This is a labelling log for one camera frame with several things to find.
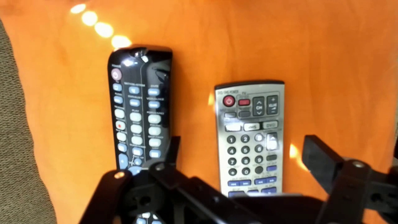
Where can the grey-brown fabric sofa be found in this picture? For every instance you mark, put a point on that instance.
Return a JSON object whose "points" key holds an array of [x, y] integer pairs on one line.
{"points": [[16, 166]]}

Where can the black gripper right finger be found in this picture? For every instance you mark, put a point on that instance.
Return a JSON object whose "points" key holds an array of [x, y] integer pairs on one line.
{"points": [[321, 160]]}

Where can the orange pillow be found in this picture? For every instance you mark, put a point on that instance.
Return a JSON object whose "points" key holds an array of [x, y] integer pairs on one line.
{"points": [[290, 42]]}

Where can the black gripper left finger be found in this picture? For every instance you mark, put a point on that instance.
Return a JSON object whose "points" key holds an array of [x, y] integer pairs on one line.
{"points": [[171, 151]]}

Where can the grey and black remote control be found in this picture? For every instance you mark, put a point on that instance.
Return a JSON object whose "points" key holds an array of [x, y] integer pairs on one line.
{"points": [[248, 141]]}

